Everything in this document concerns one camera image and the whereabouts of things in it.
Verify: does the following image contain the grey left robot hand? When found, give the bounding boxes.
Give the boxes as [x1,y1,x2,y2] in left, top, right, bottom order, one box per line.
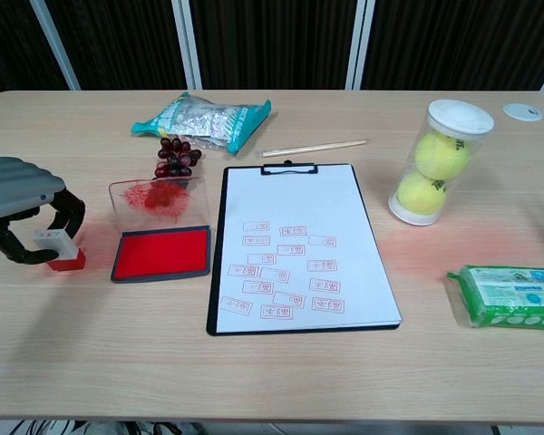
[0,156,87,266]

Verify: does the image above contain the white rubber stamp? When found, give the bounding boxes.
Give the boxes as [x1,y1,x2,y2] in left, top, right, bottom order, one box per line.
[32,228,88,274]

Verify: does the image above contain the dark red grape bunch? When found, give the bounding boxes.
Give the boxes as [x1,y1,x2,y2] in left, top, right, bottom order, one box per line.
[153,136,203,180]

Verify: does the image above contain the teal snack bag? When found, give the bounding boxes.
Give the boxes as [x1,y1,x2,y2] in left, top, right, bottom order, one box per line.
[131,91,273,157]

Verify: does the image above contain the black clipboard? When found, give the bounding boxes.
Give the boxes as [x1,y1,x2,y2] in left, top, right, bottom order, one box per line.
[205,159,403,338]

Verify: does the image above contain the white stamped paper sheet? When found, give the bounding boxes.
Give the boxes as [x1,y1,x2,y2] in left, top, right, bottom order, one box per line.
[214,165,403,334]

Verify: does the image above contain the wrapped wooden chopsticks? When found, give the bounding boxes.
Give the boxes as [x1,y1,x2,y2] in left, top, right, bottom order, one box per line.
[255,137,371,160]

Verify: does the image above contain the yellow tennis ball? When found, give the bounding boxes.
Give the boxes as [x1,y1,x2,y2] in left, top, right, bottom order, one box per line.
[413,130,473,180]
[395,169,449,215]

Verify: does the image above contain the clear tennis ball tube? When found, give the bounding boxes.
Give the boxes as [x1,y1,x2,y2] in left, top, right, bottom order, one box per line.
[387,99,496,227]

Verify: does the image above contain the green tissue pack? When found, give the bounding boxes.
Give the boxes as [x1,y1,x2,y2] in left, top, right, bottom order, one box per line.
[445,264,544,331]

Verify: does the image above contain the black floor cables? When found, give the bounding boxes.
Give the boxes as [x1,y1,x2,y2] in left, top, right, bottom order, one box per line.
[6,420,209,435]

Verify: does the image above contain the white round cable grommet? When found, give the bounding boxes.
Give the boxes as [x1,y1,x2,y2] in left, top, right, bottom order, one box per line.
[501,101,544,123]

